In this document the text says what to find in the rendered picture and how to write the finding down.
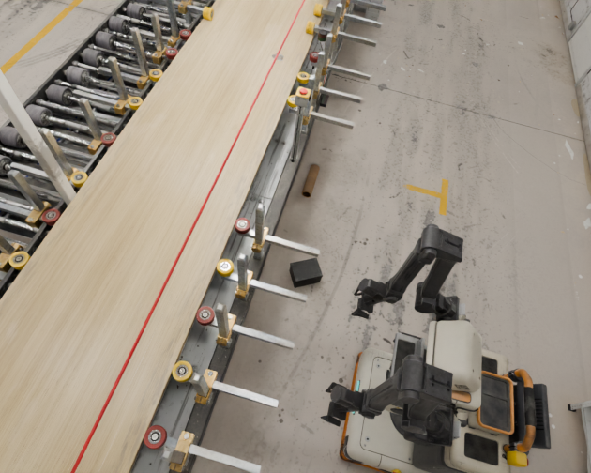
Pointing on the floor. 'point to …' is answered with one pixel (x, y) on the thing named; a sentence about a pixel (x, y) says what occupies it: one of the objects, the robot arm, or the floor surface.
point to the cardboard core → (310, 181)
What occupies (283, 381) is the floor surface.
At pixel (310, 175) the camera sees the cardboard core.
